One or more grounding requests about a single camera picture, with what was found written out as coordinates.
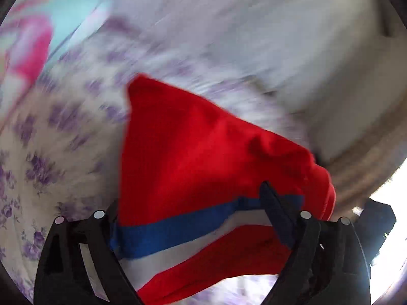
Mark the purple floral bed sheet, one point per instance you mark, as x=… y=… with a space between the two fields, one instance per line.
x=60 y=149

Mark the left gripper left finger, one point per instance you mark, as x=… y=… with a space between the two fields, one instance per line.
x=61 y=274

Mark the red blue white pants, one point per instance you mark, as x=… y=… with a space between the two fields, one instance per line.
x=189 y=213

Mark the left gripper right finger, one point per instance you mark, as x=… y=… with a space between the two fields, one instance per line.
x=327 y=264

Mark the folded floral teal quilt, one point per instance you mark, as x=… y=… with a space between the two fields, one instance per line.
x=36 y=33

